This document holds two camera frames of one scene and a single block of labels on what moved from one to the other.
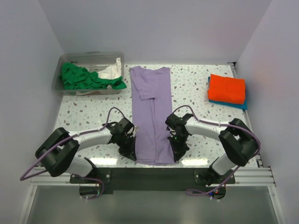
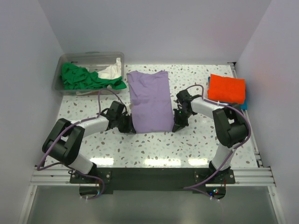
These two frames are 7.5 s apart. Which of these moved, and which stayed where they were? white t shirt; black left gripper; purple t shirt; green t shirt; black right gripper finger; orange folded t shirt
Moved: purple t shirt; black left gripper; black right gripper finger
Stayed: green t shirt; orange folded t shirt; white t shirt
